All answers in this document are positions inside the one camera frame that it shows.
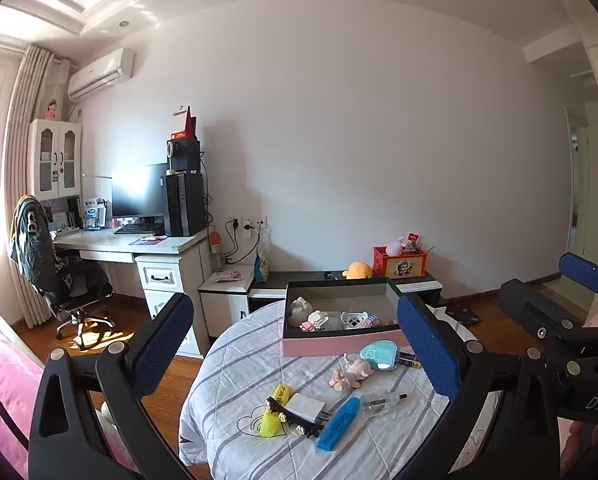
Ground blue gold lipstick box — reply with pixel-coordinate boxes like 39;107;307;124
397;352;421;370

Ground clear glass perfume bottle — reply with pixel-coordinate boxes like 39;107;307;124
359;390;407;415

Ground teal brush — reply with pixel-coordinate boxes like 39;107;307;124
360;340;399;372

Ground pink pig doll figurine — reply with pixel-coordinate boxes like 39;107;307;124
328;354;375;391

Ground blue highlighter marker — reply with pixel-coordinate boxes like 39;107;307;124
316;396;362;452

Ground yellow highlighter marker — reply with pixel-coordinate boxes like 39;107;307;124
259;385;291;438

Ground white paw print dish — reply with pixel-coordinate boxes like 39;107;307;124
340;312;369;330

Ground black hair clip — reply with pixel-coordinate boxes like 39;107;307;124
267;396;324;438

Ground clear tissue pack box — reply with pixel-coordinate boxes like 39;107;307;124
323;311;342;330

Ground white rabbit figurine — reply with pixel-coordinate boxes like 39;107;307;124
288;297;313;328

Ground small pink white block toy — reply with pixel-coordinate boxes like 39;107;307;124
299;310;329;332

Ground black floor scale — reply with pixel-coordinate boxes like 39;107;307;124
445;307;481;327

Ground black office chair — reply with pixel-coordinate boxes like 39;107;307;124
10;195;116;350

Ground pink bedding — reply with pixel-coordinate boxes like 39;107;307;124
0;299;136;480

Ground red storage box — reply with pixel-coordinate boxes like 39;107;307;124
373;246;428;280

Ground white desk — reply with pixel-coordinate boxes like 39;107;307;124
56;229;211;360

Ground black white tv cabinet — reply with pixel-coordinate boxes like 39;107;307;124
197;263;445;339

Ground striped white quilt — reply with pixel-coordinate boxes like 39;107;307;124
179;302;449;479

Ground pink plush toy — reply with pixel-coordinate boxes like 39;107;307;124
385;237;406;258

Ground black keyboard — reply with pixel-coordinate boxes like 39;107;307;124
115;223;165;236

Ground orange octopus plush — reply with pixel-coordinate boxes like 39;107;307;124
342;261;373;280

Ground orange cap bottle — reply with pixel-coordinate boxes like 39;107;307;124
208;231;224;272

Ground snack bag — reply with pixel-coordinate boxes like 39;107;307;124
253;252;270;283

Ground black computer monitor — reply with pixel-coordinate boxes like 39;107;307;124
112;162;168;219

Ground pink and green box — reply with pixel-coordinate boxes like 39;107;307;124
282;278;407;358

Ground black computer tower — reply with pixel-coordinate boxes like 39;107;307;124
165;172;206;237

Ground black speaker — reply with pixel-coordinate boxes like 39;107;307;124
167;136;201;174

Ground white glass door cabinet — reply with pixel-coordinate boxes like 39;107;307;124
28;119;82;202

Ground red paper bag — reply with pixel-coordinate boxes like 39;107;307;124
170;106;197;140

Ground doll on cabinet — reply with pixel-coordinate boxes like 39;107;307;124
44;99;58;120

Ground beige curtain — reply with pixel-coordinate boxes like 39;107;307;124
2;44;55;328

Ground white air conditioner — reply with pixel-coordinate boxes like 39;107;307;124
67;48;136;102

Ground wall power sockets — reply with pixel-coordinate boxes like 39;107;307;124
226;217;267;238

